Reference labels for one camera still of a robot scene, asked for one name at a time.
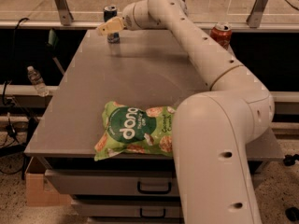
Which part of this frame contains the blue silver redbull can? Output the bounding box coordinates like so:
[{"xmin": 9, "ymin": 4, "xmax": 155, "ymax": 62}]
[{"xmin": 103, "ymin": 4, "xmax": 121, "ymax": 44}]

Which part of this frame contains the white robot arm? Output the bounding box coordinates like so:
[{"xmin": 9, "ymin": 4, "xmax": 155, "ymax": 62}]
[{"xmin": 97, "ymin": 0, "xmax": 275, "ymax": 224}]

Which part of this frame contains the red coca-cola can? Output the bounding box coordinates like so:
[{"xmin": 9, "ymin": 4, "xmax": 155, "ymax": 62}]
[{"xmin": 210, "ymin": 22, "xmax": 232, "ymax": 49}]

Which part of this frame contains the clear plastic water bottle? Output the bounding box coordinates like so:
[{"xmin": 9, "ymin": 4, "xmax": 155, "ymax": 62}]
[{"xmin": 27, "ymin": 66, "xmax": 50, "ymax": 97}]

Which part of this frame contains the green snack chips bag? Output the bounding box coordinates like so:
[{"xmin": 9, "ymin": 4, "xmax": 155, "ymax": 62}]
[{"xmin": 94, "ymin": 102, "xmax": 176, "ymax": 161}]

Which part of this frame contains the upper grey drawer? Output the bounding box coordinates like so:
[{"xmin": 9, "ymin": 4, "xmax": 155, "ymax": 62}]
[{"xmin": 45, "ymin": 170, "xmax": 180, "ymax": 197}]

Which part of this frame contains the grey drawer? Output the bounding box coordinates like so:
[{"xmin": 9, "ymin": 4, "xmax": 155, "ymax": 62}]
[
  {"xmin": 71, "ymin": 200, "xmax": 183, "ymax": 218},
  {"xmin": 45, "ymin": 170, "xmax": 180, "ymax": 197}
]

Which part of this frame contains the cardboard box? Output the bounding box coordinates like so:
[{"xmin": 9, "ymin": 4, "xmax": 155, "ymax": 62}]
[{"xmin": 25, "ymin": 158, "xmax": 71, "ymax": 207}]

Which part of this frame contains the lower grey drawer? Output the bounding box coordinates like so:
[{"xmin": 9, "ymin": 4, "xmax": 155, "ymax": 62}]
[{"xmin": 71, "ymin": 200, "xmax": 183, "ymax": 218}]

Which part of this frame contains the green handled tool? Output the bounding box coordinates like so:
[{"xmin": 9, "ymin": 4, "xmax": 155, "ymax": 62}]
[{"xmin": 47, "ymin": 29, "xmax": 64, "ymax": 75}]

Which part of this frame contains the left metal bracket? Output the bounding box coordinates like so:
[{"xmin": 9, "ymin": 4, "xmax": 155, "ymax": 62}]
[{"xmin": 54, "ymin": 0, "xmax": 73, "ymax": 26}]

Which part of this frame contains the black cable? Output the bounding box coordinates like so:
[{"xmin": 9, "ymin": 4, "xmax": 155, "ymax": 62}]
[{"xmin": 1, "ymin": 17, "xmax": 31, "ymax": 107}]

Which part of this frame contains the right metal bracket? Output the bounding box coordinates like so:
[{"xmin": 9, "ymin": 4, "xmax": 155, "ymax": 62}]
[{"xmin": 246, "ymin": 0, "xmax": 268, "ymax": 28}]

